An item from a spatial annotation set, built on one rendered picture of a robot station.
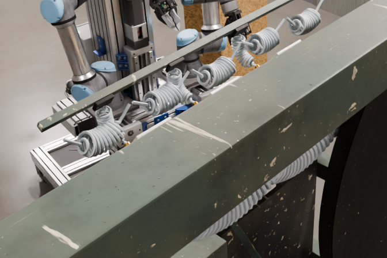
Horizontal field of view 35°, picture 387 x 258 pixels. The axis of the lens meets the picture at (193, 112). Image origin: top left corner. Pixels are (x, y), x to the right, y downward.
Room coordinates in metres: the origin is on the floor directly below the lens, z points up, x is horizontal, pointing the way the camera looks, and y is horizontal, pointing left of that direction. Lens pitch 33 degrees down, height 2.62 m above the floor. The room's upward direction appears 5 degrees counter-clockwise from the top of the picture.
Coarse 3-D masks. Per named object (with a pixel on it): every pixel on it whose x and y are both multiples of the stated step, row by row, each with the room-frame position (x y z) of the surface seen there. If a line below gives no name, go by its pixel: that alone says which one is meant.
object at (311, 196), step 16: (320, 160) 2.33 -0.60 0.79; (304, 176) 2.22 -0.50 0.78; (320, 176) 2.30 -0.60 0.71; (272, 192) 2.07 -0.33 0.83; (288, 192) 2.14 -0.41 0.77; (304, 192) 2.22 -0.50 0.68; (256, 208) 1.98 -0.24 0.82; (272, 208) 2.06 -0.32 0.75; (288, 208) 2.14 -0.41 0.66; (304, 208) 2.23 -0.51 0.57; (240, 224) 1.91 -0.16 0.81; (256, 224) 1.98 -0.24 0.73; (272, 224) 2.06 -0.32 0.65; (288, 224) 2.14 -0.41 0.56; (304, 224) 2.23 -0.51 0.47; (256, 240) 1.98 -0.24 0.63; (272, 240) 2.06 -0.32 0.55; (288, 240) 2.14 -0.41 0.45; (304, 240) 2.24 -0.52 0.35; (240, 256) 1.90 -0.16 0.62; (272, 256) 2.06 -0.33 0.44; (288, 256) 2.14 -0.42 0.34; (304, 256) 2.24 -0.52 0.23
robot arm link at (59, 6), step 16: (48, 0) 2.47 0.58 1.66; (64, 0) 2.49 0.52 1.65; (48, 16) 2.46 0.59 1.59; (64, 16) 2.46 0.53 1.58; (64, 32) 2.47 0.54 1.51; (64, 48) 2.47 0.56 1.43; (80, 48) 2.48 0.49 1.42; (80, 64) 2.45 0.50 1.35; (80, 80) 2.43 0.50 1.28; (96, 80) 2.47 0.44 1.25; (80, 96) 2.42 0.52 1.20
